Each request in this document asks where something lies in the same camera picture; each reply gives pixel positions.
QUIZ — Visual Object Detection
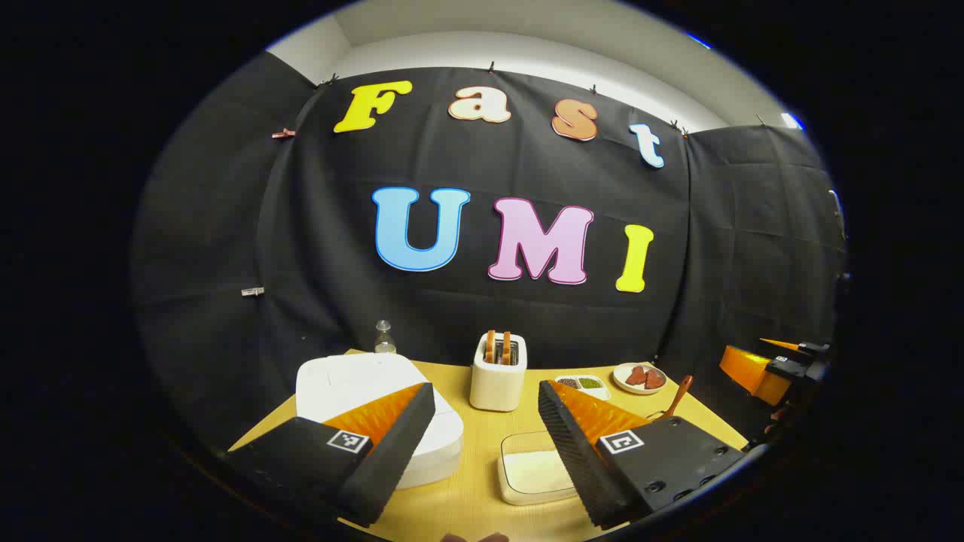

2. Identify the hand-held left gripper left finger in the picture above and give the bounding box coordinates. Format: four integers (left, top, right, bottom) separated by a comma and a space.
224, 382, 437, 528

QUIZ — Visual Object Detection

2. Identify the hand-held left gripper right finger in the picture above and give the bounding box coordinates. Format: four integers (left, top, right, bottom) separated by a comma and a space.
537, 379, 746, 530

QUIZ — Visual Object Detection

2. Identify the white tray of rice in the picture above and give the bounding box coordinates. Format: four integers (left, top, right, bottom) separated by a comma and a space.
496, 431, 581, 506

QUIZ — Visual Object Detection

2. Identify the brown wooden spoon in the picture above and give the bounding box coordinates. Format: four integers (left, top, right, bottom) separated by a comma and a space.
663, 375, 694, 419

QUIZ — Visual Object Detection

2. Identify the white rice cooker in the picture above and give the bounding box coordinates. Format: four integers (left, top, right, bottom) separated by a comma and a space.
295, 354, 465, 490

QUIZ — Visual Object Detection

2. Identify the white divided bean dish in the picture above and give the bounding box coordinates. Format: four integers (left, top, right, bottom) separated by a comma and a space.
554, 375, 612, 402

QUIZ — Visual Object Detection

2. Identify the white round plate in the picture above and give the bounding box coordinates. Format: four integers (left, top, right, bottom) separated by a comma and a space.
612, 362, 669, 396

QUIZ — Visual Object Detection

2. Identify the white toaster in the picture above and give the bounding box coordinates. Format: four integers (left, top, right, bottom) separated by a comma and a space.
469, 332, 528, 413

